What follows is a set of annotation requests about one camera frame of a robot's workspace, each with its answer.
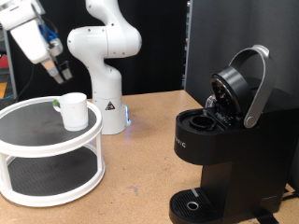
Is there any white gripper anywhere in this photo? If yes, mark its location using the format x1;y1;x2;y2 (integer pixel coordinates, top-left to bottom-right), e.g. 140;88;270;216
0;0;69;85

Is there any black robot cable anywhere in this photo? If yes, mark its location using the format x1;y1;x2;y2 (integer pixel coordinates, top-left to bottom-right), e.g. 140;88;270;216
14;2;60;98

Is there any dark grey partition panel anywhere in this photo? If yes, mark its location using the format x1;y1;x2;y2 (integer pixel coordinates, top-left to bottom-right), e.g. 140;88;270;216
183;0;299;104

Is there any white two-tier turntable shelf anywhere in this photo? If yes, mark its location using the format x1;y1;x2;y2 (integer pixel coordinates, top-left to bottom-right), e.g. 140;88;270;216
0;95;107;208

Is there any black power cord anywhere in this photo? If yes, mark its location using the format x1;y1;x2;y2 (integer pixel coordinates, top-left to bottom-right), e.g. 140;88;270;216
281;186;299;203

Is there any grey metal shelf post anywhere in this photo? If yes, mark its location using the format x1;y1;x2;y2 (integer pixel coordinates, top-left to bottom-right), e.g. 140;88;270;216
2;29;18;99

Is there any white mug green-marked handle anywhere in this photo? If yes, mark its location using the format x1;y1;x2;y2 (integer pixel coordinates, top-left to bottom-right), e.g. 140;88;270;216
51;91;90;133

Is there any black Keurig coffee machine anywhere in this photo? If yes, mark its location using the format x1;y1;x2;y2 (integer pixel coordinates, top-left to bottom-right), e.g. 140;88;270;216
168;44;299;224

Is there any black backdrop curtain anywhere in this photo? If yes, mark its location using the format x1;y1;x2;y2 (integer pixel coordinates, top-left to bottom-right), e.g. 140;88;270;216
3;0;188;101

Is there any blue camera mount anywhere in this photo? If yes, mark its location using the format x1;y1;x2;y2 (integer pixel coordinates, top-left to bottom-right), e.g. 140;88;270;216
38;22;60;43

